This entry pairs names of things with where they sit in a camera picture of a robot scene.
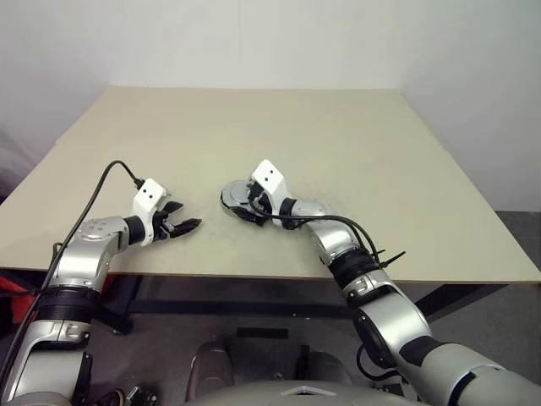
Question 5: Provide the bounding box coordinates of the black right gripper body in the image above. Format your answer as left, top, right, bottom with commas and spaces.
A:
248, 184, 275, 228

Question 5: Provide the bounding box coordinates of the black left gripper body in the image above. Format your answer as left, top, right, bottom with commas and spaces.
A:
150, 208, 177, 241

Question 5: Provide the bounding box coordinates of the round transparent disc part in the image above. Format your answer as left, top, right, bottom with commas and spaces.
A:
221, 178, 260, 209

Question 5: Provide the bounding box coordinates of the dark rounded shape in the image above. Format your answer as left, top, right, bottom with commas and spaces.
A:
187, 339, 236, 399
295, 345, 352, 386

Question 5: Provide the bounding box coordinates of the orange object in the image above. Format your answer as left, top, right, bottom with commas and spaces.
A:
0, 276, 27, 336

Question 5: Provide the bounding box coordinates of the black connector box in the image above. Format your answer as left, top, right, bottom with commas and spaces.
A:
126, 385, 158, 406

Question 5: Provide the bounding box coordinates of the grey robot torso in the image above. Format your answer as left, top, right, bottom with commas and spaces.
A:
181, 379, 424, 406

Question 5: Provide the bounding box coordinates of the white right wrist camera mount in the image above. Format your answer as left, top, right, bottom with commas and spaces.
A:
250, 159, 289, 225

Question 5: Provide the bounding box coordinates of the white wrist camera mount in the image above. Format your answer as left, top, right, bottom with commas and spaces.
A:
132, 178, 167, 247
250, 159, 289, 225

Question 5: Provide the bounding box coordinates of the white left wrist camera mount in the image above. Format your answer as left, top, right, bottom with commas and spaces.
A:
132, 178, 167, 247

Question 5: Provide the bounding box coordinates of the black table frame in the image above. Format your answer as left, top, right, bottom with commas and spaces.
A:
99, 273, 511, 336

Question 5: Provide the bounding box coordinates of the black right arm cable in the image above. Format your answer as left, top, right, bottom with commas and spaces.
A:
247, 196, 384, 266

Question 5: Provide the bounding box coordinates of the black cable tie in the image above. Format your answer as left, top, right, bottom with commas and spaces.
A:
374, 250, 407, 270

